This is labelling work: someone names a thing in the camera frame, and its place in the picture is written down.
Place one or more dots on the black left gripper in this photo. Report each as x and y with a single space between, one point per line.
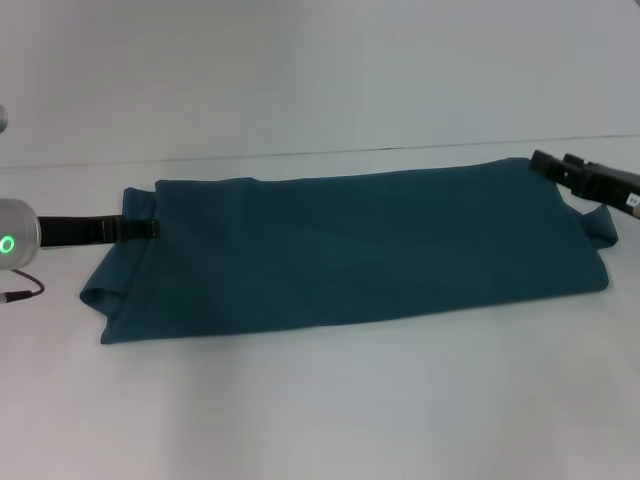
72 231

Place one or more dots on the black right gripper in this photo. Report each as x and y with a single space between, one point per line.
612 187

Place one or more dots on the teal t-shirt with FREE print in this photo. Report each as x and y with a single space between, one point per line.
325 250

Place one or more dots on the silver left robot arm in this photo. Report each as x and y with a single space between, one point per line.
17 235

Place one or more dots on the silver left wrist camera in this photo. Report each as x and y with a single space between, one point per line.
3 119

